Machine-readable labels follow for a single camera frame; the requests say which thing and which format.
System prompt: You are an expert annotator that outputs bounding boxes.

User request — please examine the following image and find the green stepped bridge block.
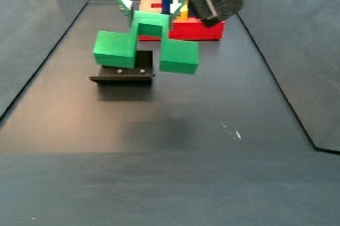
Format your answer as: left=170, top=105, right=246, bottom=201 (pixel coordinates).
left=92, top=10, right=200, bottom=76

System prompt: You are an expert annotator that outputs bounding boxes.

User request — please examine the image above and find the red base board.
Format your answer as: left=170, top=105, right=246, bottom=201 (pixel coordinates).
left=140, top=0, right=224, bottom=41

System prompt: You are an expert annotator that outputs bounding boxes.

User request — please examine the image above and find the black angle fixture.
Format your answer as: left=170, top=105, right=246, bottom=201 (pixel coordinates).
left=90, top=51, right=155, bottom=84

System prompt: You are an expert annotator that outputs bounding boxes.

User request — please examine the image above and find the yellow long bar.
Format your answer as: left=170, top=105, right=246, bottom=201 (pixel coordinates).
left=176, top=3, right=188, bottom=21

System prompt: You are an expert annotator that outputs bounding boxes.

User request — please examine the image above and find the blue right rear post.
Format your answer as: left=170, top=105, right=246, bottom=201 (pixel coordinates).
left=163, top=0, right=172, bottom=15

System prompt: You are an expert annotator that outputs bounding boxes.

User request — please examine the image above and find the blue post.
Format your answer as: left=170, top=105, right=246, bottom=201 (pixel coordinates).
left=187, top=3, right=196, bottom=18
left=163, top=0, right=172, bottom=15

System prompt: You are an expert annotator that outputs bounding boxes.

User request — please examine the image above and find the blue left rear post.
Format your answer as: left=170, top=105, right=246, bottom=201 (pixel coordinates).
left=187, top=3, right=196, bottom=18

